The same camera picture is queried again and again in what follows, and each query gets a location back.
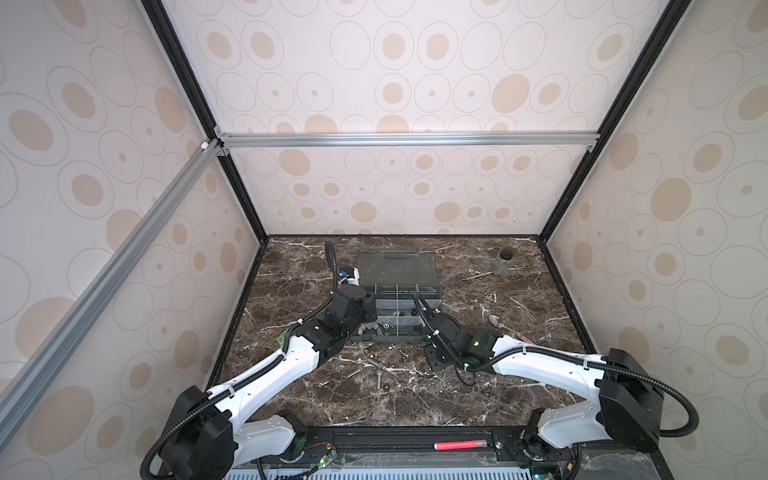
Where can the spoon with pink handle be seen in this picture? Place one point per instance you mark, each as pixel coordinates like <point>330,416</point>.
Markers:
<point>496,322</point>

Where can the horizontal aluminium frame bar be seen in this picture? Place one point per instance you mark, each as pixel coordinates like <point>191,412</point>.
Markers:
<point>426,139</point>

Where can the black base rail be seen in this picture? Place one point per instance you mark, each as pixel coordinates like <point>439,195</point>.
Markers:
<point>407,453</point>

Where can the diagonal aluminium frame bar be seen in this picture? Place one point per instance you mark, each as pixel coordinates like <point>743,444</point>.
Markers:
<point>40,371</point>

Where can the green packet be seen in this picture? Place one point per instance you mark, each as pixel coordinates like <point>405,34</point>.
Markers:
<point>280,340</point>

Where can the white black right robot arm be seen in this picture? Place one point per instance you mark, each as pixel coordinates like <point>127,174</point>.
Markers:
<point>620,400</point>

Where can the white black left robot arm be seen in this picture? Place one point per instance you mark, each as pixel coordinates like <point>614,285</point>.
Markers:
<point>210,432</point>

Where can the clear grey compartment organizer box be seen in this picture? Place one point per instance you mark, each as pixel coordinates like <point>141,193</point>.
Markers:
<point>393,277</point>

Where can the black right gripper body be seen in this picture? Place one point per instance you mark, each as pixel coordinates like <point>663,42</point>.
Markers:
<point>436,360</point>

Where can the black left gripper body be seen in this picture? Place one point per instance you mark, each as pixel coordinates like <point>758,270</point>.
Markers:
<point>366,311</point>

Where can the red marker pen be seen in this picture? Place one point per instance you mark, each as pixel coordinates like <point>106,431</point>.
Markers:
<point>460,445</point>

